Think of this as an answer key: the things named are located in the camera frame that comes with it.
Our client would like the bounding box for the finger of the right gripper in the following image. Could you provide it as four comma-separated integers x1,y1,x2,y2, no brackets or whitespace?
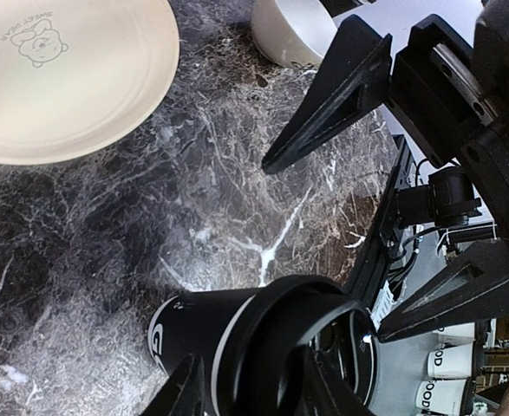
377,239,509,342

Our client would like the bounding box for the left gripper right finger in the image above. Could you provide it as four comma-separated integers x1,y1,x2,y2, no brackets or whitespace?
301,347,373,416

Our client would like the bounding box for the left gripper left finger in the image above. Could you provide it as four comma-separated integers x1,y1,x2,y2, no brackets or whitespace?
140,354,206,416

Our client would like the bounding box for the white ceramic bowl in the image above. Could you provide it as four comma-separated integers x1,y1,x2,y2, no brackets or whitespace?
251,0,337,69

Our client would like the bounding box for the cream round plate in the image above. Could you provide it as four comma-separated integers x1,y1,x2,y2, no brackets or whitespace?
0,1,179,166

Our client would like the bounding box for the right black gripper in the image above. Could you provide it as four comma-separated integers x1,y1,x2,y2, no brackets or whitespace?
261,12,509,239

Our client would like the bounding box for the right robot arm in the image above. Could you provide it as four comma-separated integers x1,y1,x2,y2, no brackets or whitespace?
261,1,509,342

